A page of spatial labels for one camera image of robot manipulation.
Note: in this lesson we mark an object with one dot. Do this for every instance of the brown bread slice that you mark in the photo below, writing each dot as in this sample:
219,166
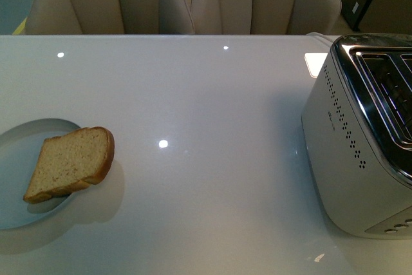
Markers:
71,163

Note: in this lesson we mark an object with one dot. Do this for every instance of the white round plate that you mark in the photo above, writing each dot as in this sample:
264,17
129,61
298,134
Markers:
20,149

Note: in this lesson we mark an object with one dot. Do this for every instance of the beige right chair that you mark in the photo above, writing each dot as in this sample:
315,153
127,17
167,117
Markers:
264,17

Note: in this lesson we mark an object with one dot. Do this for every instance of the beige chair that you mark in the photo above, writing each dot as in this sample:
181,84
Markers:
95,17
264,17

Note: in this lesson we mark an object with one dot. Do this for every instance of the silver two-slot toaster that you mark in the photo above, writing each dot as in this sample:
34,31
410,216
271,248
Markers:
357,129

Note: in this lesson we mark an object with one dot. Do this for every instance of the beige left chair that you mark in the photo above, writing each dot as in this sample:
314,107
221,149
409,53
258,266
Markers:
95,17

